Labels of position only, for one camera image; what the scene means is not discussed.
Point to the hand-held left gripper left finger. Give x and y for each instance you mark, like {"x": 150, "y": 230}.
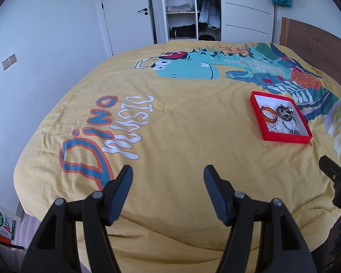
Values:
{"x": 120, "y": 193}

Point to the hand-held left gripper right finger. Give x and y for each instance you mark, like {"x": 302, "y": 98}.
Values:
{"x": 216, "y": 193}

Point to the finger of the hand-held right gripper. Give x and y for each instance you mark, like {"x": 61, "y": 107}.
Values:
{"x": 332, "y": 166}

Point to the thin metal bangle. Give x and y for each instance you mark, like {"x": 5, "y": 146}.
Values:
{"x": 285, "y": 125}

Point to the red jewelry tray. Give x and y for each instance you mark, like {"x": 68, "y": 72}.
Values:
{"x": 268, "y": 101}

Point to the dark tortoiseshell bangle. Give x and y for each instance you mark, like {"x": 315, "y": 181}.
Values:
{"x": 286, "y": 116}

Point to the yellow printed blanket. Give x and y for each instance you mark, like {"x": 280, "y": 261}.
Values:
{"x": 173, "y": 125}

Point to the orange amber bangle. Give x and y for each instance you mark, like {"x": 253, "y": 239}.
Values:
{"x": 264, "y": 116}

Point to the green and white carton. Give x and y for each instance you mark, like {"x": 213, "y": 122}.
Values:
{"x": 7, "y": 224}

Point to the wooden headboard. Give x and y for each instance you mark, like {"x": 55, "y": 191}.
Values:
{"x": 315, "y": 39}

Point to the dark folded clothes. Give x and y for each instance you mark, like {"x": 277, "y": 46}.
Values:
{"x": 183, "y": 31}

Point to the white wardrobe door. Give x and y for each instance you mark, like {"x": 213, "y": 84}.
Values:
{"x": 247, "y": 8}

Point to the white room door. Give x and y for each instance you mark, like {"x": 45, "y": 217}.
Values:
{"x": 125, "y": 14}

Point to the hanging jackets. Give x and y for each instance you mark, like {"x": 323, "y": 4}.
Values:
{"x": 209, "y": 5}

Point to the open white wardrobe shelves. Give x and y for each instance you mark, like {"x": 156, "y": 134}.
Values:
{"x": 182, "y": 8}

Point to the beige folded clothes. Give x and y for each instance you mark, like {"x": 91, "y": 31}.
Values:
{"x": 179, "y": 8}

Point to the wall switch plate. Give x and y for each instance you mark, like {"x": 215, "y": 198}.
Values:
{"x": 9, "y": 61}

